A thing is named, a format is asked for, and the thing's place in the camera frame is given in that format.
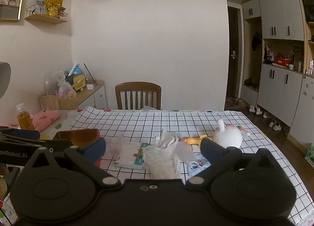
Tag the yellow rubber chicken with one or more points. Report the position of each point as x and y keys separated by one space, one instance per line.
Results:
x=193 y=140

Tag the bottle of amber liquid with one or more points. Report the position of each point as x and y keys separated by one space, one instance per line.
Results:
x=24 y=119

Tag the grey wall cabinet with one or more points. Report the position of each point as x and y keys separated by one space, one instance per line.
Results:
x=279 y=88

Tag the crumpled white plastic bag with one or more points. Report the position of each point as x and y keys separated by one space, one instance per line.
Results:
x=162 y=157

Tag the red tin box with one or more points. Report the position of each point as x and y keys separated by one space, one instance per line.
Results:
x=76 y=135

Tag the black checked white tablecloth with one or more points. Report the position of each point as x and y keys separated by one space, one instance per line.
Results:
x=137 y=125

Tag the wooden side cabinet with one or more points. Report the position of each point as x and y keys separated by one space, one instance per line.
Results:
x=97 y=98

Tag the bag of pink things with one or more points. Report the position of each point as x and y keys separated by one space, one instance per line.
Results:
x=66 y=91

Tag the dotted white tablecloth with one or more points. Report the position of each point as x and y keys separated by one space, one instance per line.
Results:
x=62 y=126

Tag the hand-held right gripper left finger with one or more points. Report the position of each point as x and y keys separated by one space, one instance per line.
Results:
x=97 y=148

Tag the wooden chair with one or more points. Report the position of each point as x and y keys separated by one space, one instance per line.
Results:
x=137 y=94

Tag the golden ornament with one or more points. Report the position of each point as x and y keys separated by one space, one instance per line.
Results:
x=53 y=1

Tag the cardboard box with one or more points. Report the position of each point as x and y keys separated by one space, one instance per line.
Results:
x=63 y=103

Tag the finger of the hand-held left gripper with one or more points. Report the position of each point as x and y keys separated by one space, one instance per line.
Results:
x=61 y=145
x=24 y=134

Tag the green carton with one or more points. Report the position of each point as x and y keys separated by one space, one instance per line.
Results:
x=310 y=155

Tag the white and teal flat box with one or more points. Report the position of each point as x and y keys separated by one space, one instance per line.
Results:
x=127 y=155

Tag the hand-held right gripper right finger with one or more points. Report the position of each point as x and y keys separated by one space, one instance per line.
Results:
x=211 y=148

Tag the white charger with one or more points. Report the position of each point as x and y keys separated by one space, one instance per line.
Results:
x=90 y=87

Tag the white plush bunny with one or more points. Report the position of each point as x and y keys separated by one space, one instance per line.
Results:
x=227 y=136

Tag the clear plastic bag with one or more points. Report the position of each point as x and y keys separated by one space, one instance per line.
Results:
x=185 y=151

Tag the pink and white shoe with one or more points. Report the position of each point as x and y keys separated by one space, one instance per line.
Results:
x=267 y=115

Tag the clear plastic dome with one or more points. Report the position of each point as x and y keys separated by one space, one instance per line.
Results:
x=50 y=81

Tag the wooden wall shelf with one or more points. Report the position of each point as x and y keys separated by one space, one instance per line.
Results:
x=46 y=18

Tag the blue round toy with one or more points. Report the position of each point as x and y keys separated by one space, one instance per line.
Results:
x=77 y=70

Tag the black hat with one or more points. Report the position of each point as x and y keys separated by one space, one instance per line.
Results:
x=256 y=40

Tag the grey desk lamp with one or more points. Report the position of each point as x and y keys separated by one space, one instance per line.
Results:
x=4 y=78

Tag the blue face mask packet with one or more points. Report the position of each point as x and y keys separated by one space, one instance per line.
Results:
x=197 y=166

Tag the dark wooden door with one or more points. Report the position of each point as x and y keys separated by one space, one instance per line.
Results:
x=231 y=52

